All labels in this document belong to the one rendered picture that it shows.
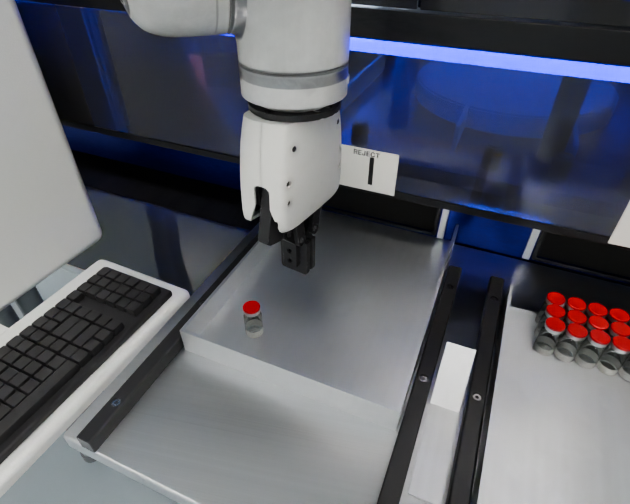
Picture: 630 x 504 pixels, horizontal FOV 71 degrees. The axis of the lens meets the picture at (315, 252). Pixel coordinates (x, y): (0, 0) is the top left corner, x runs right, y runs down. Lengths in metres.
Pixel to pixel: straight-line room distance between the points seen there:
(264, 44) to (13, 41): 0.49
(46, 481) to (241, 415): 1.16
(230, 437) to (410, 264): 0.35
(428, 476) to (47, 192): 0.67
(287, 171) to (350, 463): 0.28
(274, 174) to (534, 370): 0.38
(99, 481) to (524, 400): 1.25
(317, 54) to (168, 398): 0.38
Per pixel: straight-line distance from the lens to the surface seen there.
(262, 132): 0.35
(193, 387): 0.53
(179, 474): 0.49
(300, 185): 0.37
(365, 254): 0.67
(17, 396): 0.67
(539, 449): 0.52
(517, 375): 0.57
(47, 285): 1.40
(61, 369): 0.67
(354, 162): 0.60
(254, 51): 0.34
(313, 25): 0.32
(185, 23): 0.32
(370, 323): 0.57
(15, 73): 0.77
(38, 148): 0.80
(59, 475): 1.61
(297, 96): 0.33
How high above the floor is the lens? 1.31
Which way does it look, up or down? 39 degrees down
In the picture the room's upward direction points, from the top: straight up
